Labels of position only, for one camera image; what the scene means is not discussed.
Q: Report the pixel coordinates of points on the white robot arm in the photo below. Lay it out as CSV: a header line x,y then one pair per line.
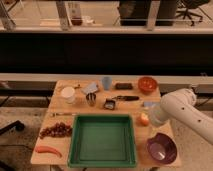
x,y
179,104

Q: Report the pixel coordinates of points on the red bowl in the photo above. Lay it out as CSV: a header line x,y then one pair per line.
x,y
147,85

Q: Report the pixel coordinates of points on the purple bowl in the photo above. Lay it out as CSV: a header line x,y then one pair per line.
x,y
162,148

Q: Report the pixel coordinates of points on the blue plastic cup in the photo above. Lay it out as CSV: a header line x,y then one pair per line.
x,y
106,83

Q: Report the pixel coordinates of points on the dark brown rectangular block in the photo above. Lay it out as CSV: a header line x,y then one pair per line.
x,y
123,86

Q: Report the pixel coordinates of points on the small black square box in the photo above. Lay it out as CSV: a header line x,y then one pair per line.
x,y
110,104

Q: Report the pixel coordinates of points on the small metal cup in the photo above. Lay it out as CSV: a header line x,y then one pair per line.
x,y
91,99

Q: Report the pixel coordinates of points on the white paper cup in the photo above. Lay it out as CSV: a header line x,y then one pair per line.
x,y
68,93

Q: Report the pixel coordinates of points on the blue sponge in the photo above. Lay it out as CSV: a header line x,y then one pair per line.
x,y
148,104

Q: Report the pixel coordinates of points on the orange apple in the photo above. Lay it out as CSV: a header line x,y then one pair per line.
x,y
144,120

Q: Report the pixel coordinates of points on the green plastic tray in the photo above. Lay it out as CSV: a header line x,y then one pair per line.
x,y
102,141

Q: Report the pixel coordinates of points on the metal spoon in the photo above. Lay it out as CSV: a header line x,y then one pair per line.
x,y
62,114

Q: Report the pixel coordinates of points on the bunch of red grapes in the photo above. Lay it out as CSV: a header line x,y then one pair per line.
x,y
57,130

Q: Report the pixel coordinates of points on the red jar in background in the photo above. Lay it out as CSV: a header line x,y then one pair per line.
x,y
75,13

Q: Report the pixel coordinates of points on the orange carrot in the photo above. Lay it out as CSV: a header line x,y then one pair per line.
x,y
47,149

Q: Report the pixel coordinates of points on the black office chair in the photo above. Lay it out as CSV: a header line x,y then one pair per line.
x,y
188,7

